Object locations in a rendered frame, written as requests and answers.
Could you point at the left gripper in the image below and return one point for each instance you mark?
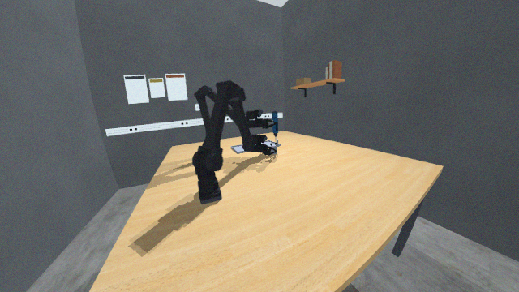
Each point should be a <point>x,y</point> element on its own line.
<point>265,124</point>

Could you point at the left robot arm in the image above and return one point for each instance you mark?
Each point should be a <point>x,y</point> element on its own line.
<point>207,91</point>

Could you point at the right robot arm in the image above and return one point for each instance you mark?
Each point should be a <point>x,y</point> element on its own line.
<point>206,163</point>

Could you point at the blue electric screwdriver barrel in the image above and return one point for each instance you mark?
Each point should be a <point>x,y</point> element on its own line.
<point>275,127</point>

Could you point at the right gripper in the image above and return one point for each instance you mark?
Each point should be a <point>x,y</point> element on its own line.
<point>267,151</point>

